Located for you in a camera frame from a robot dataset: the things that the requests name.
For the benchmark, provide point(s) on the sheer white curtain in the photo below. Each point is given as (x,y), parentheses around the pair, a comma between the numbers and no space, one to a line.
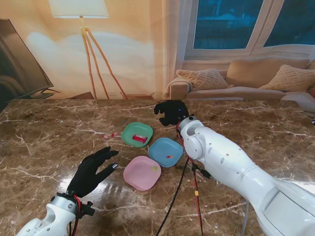
(177,37)

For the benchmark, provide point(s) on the low wooden tv cabinet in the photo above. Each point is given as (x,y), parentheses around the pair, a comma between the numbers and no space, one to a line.
(81,96)

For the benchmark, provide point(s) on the pink red candy packet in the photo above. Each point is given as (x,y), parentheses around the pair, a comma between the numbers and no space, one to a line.
(139,138)

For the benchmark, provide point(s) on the cream throw blanket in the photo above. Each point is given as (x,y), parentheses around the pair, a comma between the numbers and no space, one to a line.
(183,82)

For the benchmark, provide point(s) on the pink square plastic dish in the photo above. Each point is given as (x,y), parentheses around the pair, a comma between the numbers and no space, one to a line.
(137,177)

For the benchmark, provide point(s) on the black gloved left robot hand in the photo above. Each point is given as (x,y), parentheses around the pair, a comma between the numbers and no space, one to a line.
(85,173)

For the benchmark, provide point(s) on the cream knitted cushion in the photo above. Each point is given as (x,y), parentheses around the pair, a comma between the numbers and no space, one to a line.
(204,79)
(290,78)

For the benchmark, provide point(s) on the flat screen television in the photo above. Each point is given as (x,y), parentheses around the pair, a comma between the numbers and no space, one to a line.
(14,61)

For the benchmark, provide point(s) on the small red yellow candy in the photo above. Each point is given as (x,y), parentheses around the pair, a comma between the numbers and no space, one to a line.
(169,156)

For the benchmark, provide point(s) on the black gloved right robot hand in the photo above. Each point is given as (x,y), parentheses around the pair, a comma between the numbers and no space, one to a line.
(174,111)

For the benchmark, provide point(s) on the round green candy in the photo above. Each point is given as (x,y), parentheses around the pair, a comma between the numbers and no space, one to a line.
(154,168)

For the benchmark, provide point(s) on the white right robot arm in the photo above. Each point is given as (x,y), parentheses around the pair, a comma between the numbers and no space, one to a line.
(221,152)

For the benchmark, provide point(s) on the beige sofa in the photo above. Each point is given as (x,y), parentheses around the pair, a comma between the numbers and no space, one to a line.
(246,71)

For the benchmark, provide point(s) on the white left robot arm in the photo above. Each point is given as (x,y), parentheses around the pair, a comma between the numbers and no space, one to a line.
(59,211)

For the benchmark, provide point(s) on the white framed window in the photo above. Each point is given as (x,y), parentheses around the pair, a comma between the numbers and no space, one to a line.
(221,24)

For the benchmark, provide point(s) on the wooden tripod floor lamp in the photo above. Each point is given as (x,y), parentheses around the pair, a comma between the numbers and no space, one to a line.
(78,8)

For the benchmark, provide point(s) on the green square plastic dish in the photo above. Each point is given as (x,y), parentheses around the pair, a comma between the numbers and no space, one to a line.
(133,129)

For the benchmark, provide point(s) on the blue square plastic dish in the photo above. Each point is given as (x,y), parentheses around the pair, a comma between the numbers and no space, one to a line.
(162,147)

